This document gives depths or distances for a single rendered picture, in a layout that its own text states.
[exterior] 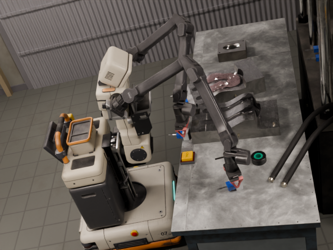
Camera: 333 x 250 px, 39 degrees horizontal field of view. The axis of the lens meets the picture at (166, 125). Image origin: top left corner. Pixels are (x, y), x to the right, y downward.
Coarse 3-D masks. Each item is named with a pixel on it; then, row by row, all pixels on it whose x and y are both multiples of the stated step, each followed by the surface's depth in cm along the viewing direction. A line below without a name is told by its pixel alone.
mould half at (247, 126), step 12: (240, 96) 280; (204, 108) 285; (240, 108) 271; (264, 108) 276; (276, 108) 274; (192, 120) 279; (240, 120) 263; (252, 120) 260; (264, 120) 268; (276, 120) 266; (192, 132) 270; (204, 132) 269; (216, 132) 268; (240, 132) 266; (252, 132) 265; (264, 132) 264; (276, 132) 263
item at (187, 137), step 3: (186, 129) 279; (189, 129) 280; (183, 132) 278; (186, 132) 277; (189, 132) 280; (168, 135) 284; (174, 135) 282; (177, 135) 280; (180, 135) 279; (186, 135) 278; (189, 135) 280; (183, 138) 280; (186, 138) 279; (189, 138) 280
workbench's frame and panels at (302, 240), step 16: (304, 224) 216; (320, 224) 215; (192, 240) 235; (208, 240) 234; (224, 240) 233; (240, 240) 231; (256, 240) 230; (272, 240) 229; (288, 240) 228; (304, 240) 226
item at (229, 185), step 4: (236, 176) 240; (228, 184) 239; (236, 184) 237; (240, 184) 238; (220, 188) 240; (224, 188) 240; (228, 188) 238; (232, 188) 239; (236, 188) 239; (240, 188) 240
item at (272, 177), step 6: (300, 126) 251; (306, 126) 250; (300, 132) 248; (294, 138) 246; (294, 144) 245; (288, 150) 243; (282, 156) 243; (288, 156) 243; (282, 162) 241; (276, 168) 240; (276, 174) 238; (270, 180) 238
